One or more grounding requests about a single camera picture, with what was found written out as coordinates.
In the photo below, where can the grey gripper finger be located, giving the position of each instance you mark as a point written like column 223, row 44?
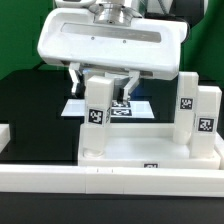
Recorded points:
column 76, row 77

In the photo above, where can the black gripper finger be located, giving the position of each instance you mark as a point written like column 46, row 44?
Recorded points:
column 133, row 82

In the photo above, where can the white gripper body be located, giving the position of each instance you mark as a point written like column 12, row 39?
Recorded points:
column 151, row 46

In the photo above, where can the white desk top tray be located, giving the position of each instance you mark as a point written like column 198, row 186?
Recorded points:
column 144, row 146

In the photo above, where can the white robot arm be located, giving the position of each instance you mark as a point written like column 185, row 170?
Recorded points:
column 121, row 12

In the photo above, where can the white marker sheet with tags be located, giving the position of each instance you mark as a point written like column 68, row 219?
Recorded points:
column 134, row 109

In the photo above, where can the white front fence bar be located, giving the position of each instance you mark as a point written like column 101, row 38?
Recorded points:
column 122, row 181

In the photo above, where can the white fence bar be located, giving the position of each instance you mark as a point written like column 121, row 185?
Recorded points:
column 219, row 147
column 122, row 181
column 4, row 136

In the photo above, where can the white left fence bar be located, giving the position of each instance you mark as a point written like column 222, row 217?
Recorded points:
column 4, row 136

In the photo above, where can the white right fence bar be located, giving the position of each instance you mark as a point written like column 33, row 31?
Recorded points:
column 219, row 147

